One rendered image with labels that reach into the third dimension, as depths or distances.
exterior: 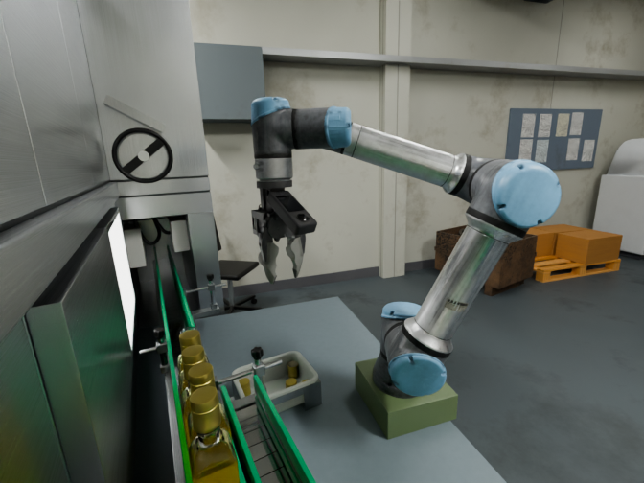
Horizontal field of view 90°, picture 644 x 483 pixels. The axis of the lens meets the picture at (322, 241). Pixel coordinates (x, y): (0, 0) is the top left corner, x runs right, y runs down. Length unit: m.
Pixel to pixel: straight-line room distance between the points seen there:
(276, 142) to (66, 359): 0.45
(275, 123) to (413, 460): 0.82
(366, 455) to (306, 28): 3.65
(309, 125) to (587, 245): 4.47
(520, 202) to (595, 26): 5.70
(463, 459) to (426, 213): 3.66
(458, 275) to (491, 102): 4.32
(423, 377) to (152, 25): 1.52
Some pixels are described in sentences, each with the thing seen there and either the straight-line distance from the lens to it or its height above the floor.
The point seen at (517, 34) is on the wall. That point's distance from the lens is 5.31.
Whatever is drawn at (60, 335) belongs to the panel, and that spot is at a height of 1.28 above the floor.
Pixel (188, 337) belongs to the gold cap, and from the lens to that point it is 0.62.
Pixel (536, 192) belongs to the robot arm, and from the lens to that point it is 0.69.
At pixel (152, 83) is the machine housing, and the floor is 1.77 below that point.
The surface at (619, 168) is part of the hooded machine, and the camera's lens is 6.24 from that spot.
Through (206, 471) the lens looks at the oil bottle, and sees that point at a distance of 0.52.
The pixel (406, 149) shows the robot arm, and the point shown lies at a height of 1.47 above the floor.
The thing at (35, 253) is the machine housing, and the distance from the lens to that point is 0.40.
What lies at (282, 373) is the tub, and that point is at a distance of 1.15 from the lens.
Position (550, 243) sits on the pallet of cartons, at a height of 0.30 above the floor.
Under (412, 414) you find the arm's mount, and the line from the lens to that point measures 0.97.
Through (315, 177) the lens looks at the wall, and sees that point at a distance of 3.71.
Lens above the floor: 1.45
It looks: 14 degrees down
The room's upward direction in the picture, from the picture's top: 2 degrees counter-clockwise
